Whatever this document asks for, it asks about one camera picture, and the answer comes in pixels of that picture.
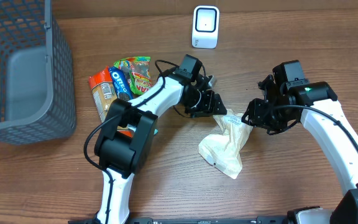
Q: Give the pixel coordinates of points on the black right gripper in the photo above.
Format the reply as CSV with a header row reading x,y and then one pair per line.
x,y
255,118

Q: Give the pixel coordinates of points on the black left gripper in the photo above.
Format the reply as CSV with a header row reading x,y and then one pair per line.
x,y
211,107

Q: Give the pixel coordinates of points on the beige paper bag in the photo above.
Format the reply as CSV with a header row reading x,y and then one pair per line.
x,y
222,151

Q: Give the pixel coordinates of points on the green snack packet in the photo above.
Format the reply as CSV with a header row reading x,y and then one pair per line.
x,y
136,70

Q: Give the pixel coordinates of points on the blue Oreo cookie pack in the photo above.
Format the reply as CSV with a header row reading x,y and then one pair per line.
x,y
120,84

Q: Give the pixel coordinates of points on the red snack packet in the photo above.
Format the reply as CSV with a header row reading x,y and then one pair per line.
x,y
103,92

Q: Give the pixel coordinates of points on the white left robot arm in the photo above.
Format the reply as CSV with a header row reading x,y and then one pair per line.
x,y
125,136

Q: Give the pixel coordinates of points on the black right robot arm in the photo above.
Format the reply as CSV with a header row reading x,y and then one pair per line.
x,y
290,98

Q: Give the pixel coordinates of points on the white barcode scanner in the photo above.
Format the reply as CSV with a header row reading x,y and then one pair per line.
x,y
205,28

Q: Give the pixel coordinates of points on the dark grey plastic basket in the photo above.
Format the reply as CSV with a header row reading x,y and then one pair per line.
x,y
37,98

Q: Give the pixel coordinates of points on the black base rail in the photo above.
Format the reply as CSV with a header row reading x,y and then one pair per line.
x,y
281,219

